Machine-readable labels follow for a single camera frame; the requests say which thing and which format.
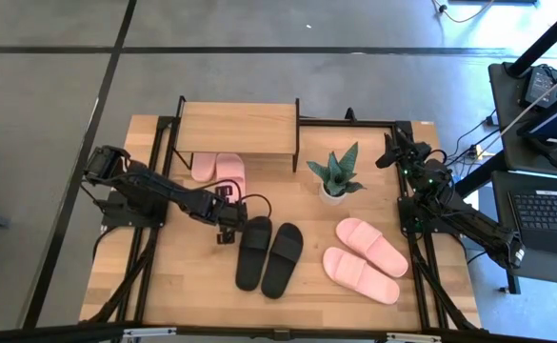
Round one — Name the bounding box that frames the small pink slide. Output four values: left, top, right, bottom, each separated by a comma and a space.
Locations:
214, 152, 248, 199
190, 151, 219, 184

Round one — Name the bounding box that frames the white floor cable with plug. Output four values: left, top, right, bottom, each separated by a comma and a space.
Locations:
430, 0, 497, 25

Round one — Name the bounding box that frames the black power adapter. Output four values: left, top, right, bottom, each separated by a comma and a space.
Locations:
524, 65, 557, 110

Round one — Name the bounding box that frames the slanted black strut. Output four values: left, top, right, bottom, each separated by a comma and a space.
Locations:
453, 151, 507, 197

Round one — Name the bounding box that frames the black side desk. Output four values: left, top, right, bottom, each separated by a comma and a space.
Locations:
488, 61, 557, 290

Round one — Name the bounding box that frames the snake plant in white pot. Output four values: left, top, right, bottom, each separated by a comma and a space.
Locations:
306, 141, 368, 207

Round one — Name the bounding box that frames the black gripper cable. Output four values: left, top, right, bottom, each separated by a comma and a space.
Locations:
214, 177, 274, 225

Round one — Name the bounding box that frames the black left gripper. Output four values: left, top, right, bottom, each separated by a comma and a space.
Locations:
214, 184, 250, 246

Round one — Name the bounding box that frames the power strip with plugs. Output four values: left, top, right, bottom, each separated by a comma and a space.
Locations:
467, 144, 496, 162

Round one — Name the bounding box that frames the black aluminium table frame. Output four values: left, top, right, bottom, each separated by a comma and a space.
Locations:
0, 107, 557, 343

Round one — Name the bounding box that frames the wooden shelf with black frame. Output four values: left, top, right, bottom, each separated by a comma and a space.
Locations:
168, 94, 303, 173

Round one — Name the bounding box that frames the black slide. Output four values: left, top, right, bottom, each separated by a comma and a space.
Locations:
260, 222, 305, 300
234, 215, 274, 293

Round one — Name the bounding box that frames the large pink slide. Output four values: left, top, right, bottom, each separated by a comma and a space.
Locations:
334, 216, 409, 279
322, 246, 401, 306

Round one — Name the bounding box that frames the black laptop keyboard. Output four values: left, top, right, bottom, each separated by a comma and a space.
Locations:
506, 188, 557, 258

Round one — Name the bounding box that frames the thick black pole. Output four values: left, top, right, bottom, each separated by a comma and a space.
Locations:
505, 0, 557, 78

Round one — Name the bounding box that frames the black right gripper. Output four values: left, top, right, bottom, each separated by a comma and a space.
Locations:
375, 132, 431, 171

